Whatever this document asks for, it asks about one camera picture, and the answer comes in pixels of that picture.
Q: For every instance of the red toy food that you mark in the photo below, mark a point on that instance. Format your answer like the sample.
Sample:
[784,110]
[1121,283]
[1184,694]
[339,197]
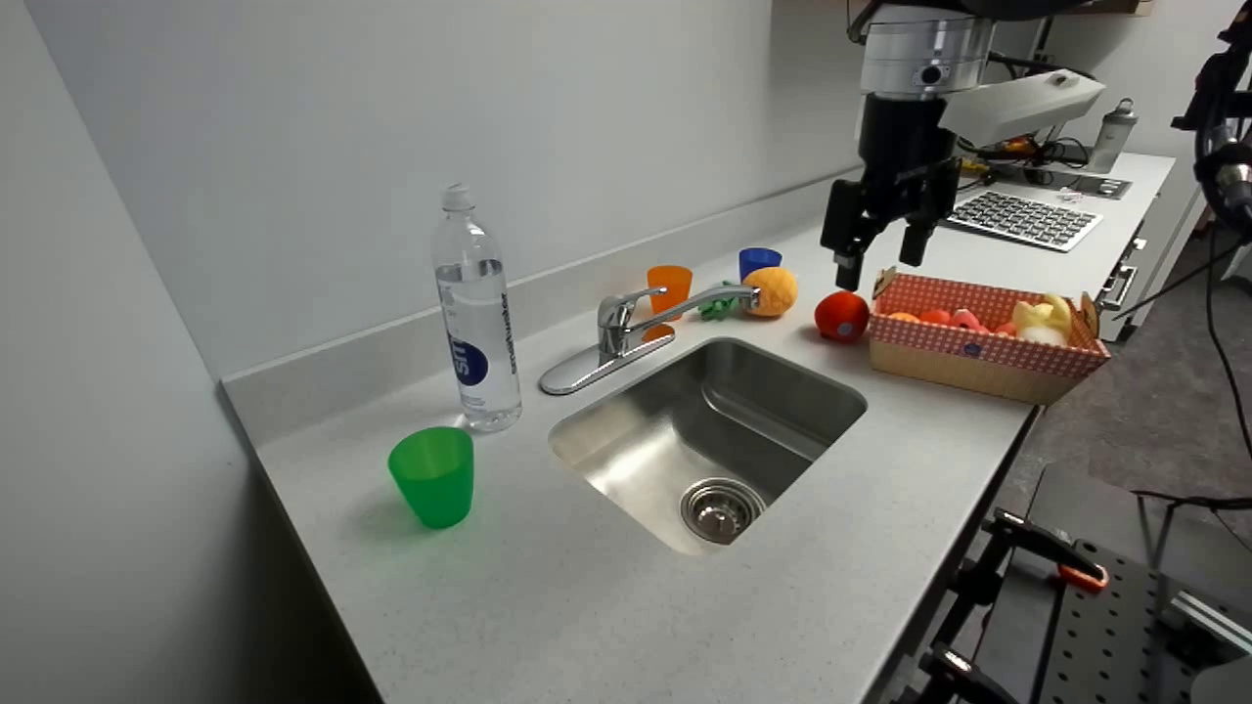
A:
[939,317]

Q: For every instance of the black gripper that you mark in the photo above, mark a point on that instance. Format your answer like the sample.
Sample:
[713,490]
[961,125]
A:
[906,150]

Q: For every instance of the pale yellow toy food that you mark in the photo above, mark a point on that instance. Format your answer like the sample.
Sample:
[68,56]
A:
[1038,322]

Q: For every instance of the chrome sink faucet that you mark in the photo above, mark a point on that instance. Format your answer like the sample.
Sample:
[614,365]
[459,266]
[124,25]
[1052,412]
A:
[613,331]

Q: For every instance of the black clamp orange tip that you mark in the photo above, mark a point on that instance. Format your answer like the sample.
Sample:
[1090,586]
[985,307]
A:
[1041,541]

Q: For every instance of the red checkered paper box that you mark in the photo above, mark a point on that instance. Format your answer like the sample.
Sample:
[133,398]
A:
[964,365]

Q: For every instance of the black equipment stand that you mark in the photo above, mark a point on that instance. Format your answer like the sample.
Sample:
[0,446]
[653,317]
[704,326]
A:
[1219,118]

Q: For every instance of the black perforated cart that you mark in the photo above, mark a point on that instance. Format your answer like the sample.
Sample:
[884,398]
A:
[1108,639]

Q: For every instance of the red toy tomato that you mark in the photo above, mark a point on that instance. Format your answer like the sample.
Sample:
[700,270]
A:
[844,317]

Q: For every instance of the plush toy pineapple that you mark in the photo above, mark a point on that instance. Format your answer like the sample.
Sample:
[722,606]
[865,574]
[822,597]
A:
[772,291]

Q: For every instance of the metal sink drain strainer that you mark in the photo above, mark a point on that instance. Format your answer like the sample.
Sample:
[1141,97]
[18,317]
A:
[722,510]

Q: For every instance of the orange plastic cup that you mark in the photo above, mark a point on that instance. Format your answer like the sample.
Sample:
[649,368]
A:
[670,286]

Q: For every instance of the clear plastic water bottle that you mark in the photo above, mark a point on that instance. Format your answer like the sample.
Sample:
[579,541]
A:
[477,326]

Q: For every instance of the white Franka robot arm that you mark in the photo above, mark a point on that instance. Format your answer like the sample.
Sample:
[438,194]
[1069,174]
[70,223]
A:
[913,43]

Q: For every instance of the stainless steel sink basin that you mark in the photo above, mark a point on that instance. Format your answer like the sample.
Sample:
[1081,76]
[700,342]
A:
[728,423]

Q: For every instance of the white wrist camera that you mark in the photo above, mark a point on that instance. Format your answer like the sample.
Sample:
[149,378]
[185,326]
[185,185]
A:
[1030,105]

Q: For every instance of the green plastic cup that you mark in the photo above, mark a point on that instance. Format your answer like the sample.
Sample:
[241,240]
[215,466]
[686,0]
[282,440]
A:
[437,473]

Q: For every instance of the blue plastic cup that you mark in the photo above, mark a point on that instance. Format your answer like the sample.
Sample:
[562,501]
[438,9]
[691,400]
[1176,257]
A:
[760,260]

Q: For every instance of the toy french fries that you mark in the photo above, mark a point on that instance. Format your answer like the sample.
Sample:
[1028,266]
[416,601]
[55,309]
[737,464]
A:
[1085,317]

